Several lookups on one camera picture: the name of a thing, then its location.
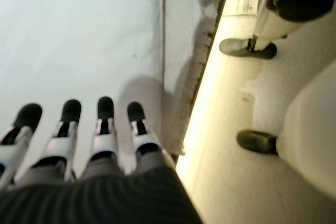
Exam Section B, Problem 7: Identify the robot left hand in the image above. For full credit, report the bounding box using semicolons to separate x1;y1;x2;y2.
0;97;203;224

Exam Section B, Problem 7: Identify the white duvet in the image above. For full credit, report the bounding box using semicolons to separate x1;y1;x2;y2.
0;0;165;177

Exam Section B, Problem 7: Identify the beige fringed bed cover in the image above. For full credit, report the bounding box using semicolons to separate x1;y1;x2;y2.
167;0;232;156

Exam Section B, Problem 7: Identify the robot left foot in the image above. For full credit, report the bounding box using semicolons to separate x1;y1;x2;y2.
236;129;280;156

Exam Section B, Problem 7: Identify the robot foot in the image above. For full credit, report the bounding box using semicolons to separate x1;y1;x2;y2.
219;37;278;61
236;129;280;156

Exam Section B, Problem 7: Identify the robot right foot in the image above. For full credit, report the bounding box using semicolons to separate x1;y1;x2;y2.
219;37;278;61

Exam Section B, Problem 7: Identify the robot left leg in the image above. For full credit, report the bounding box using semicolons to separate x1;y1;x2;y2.
277;58;336;186

